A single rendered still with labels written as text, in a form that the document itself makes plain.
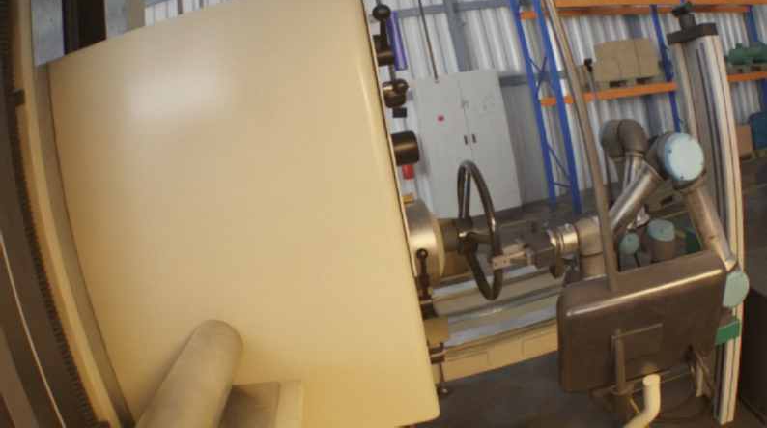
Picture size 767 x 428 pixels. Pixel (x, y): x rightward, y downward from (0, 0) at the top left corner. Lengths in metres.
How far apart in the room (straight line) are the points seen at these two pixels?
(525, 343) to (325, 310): 1.42
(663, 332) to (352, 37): 0.75
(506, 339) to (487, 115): 6.43
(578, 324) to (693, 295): 0.22
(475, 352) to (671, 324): 1.39
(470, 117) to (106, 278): 7.69
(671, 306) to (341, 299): 0.58
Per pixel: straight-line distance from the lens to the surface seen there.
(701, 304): 1.03
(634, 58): 8.88
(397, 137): 1.27
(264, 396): 1.00
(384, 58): 1.11
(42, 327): 0.99
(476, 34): 9.30
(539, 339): 2.37
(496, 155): 8.60
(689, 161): 1.48
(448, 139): 8.45
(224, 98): 1.01
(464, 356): 2.30
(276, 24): 1.01
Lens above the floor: 1.61
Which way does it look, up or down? 6 degrees down
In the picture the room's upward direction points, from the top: 11 degrees counter-clockwise
